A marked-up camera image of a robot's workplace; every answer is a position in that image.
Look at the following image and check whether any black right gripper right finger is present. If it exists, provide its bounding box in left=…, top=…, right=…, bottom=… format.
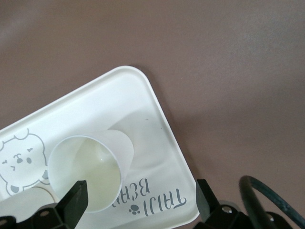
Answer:
left=196, top=178, right=224, bottom=224

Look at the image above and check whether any cream bear print tray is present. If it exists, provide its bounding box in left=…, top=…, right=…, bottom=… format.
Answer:
left=0, top=65, right=201, bottom=229

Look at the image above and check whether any cream paper cup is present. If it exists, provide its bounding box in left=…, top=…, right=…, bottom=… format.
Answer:
left=47, top=128, right=134, bottom=213
left=0, top=186, right=57, bottom=217

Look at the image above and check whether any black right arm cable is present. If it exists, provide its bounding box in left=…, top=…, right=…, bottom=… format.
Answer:
left=239, top=175, right=305, bottom=229

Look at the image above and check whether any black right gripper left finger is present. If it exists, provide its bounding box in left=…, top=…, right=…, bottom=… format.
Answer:
left=54, top=180, right=90, bottom=229

